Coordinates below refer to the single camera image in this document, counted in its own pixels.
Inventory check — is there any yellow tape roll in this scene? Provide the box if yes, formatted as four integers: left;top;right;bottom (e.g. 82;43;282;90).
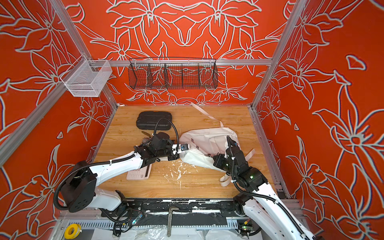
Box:
64;224;82;240

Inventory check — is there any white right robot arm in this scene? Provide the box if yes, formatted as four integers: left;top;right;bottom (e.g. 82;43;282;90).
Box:
214;136;324;240

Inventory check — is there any white wire wall basket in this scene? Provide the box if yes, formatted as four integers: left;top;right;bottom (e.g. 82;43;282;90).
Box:
60;60;113;97

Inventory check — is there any steel ball valve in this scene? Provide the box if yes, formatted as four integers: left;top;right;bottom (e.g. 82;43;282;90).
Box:
142;131;153;145

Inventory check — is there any black plastic tool case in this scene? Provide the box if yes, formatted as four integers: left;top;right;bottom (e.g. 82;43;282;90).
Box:
136;111;173;131

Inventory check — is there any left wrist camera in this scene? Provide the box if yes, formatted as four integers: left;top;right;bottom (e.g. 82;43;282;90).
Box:
178;144;190;154

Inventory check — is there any white student backpack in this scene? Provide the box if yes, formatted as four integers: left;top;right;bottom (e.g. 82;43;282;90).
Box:
178;102;256;187

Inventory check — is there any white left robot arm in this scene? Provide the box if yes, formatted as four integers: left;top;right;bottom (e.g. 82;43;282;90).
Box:
53;129;190;213

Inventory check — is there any pink calculator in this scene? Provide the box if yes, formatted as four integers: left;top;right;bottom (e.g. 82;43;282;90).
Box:
126;166;152;181

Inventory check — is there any black wire wall basket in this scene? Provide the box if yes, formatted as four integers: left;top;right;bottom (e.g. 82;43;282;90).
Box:
128;58;219;90

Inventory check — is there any metal clamp handle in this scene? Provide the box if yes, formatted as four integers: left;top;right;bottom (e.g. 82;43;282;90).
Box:
167;206;179;238

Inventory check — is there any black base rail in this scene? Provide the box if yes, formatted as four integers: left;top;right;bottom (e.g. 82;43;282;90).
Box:
128;198;246;217

